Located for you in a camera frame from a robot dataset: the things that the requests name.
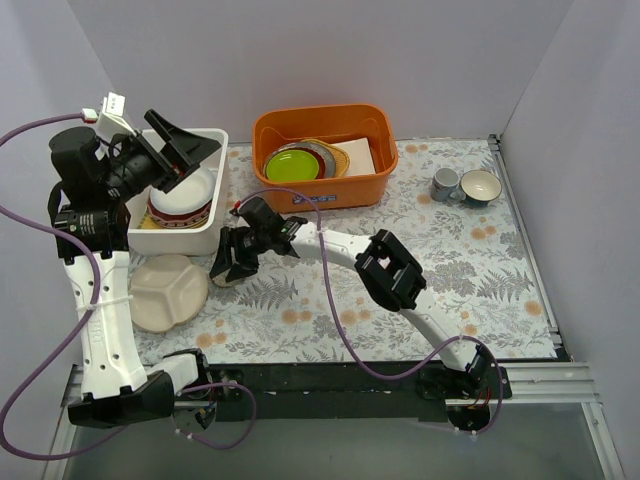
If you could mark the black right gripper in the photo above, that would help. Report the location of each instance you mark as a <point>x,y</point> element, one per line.
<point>236,245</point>

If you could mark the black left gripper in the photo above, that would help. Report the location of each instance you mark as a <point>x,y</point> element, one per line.
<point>163,161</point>

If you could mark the white round plate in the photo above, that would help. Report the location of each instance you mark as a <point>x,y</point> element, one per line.
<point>192,194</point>

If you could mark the red round plate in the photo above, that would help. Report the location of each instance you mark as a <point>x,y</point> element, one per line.
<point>201,212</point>

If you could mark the cream divided plate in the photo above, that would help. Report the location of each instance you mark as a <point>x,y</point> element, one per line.
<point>167,291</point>

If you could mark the speckled oval dish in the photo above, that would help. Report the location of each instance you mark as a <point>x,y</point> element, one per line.
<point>221,281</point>

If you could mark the pink polka dot plate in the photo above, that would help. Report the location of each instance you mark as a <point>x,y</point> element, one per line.
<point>181,224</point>

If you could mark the yellow bamboo mat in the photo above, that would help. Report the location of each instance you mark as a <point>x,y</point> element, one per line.
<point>148,223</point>

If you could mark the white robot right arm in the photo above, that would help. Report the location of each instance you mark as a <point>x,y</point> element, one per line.
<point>392,277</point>

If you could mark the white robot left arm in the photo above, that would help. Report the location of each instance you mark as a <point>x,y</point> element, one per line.
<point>88,214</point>

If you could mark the white plastic bin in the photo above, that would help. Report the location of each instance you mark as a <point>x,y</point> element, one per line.
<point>199,241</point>

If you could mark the orange plastic bin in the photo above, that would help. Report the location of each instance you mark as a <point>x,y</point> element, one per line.
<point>331,124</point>

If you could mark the lime green plate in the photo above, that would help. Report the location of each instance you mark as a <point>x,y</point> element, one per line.
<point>292,166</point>

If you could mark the grey rimmed plate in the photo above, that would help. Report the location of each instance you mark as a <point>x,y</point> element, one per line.
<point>320,156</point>

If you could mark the yellow woven basket plate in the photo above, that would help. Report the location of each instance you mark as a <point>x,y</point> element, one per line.
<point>337,160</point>

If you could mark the white square plate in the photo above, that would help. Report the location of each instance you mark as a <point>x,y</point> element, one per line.
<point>361,161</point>

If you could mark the small patterned mug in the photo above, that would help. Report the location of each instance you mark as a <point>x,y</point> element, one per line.
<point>446,186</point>

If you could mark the floral table mat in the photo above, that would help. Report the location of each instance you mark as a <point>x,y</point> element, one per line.
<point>474,262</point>

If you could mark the green rimmed bowl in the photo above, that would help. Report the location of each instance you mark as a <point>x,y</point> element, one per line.
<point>479,188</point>

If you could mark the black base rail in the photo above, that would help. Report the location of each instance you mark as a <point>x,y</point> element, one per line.
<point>342,390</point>

